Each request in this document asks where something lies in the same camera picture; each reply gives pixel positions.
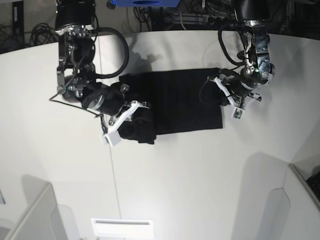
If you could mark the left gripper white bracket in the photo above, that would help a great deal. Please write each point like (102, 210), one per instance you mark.
(237, 90)

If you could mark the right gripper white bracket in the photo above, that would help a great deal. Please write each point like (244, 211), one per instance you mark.
(117, 105)

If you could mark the black T-shirt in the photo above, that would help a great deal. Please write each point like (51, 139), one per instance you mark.
(180, 101)

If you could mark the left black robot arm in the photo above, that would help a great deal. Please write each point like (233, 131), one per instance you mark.
(255, 63)

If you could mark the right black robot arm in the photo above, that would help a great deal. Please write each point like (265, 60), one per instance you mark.
(77, 27)

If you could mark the blue box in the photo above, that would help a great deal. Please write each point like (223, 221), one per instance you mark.
(145, 3)

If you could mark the white table slot plate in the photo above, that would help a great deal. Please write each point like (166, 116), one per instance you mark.
(121, 228)

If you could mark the black keyboard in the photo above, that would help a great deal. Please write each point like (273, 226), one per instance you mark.
(314, 184)

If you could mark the grey monitor left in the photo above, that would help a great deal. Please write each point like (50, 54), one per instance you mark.
(42, 218)

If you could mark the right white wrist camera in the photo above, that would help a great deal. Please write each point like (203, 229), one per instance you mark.
(111, 139)

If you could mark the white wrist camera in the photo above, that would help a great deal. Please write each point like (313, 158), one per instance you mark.
(111, 139)
(238, 113)

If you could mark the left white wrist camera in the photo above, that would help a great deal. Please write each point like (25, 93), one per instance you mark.
(238, 113)

